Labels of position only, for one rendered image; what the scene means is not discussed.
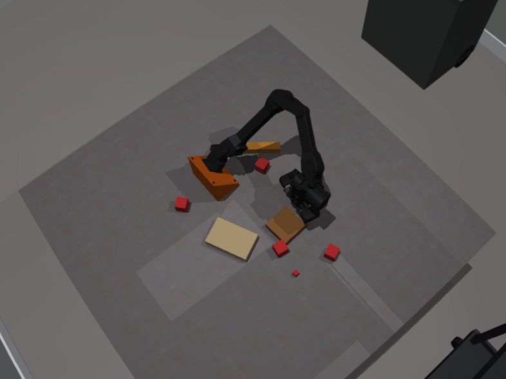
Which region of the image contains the orange flat bar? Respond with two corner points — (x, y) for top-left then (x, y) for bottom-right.
(243, 142), (280, 154)

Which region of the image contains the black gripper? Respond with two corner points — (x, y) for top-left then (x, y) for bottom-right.
(279, 172), (320, 223)

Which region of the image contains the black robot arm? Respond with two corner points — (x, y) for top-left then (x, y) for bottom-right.
(202, 89), (331, 211)

